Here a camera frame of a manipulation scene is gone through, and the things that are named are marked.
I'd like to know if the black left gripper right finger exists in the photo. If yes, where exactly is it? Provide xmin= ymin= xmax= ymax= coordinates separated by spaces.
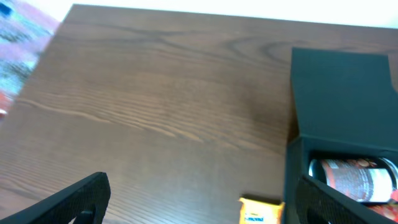
xmin=294 ymin=175 xmax=395 ymax=224

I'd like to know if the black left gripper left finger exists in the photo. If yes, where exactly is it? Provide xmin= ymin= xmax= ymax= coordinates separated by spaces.
xmin=1 ymin=172 xmax=111 ymax=224

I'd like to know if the red Pringles can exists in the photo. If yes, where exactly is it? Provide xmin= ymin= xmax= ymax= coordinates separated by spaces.
xmin=369 ymin=203 xmax=398 ymax=222
xmin=308 ymin=157 xmax=397 ymax=203

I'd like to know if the yellow almond biscuit packet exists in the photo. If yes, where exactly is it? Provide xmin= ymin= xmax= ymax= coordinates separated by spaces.
xmin=239 ymin=197 xmax=285 ymax=224

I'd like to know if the black open box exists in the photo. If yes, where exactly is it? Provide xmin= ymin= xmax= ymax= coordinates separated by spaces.
xmin=283 ymin=48 xmax=397 ymax=223

